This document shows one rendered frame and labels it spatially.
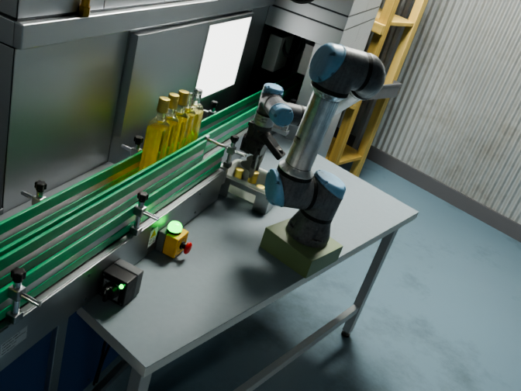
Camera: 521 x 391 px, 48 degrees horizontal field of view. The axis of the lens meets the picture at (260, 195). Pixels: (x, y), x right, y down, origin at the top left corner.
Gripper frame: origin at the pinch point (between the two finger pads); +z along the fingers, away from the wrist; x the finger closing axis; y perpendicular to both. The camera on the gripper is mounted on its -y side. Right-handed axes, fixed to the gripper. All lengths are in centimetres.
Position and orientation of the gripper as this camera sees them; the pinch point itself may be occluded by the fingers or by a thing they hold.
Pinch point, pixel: (253, 174)
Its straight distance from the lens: 225.2
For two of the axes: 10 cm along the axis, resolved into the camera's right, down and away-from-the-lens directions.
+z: -2.6, 8.5, 4.5
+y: -9.0, -3.9, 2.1
